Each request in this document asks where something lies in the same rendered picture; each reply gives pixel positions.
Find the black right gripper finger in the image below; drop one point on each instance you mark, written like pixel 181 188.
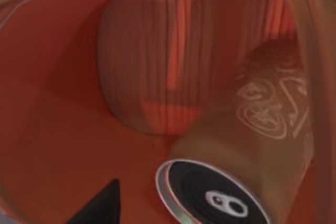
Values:
pixel 105 205

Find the metallic can with pull tab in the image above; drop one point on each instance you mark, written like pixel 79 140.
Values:
pixel 236 155

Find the red plastic bin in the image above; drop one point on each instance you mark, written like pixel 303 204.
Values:
pixel 65 90

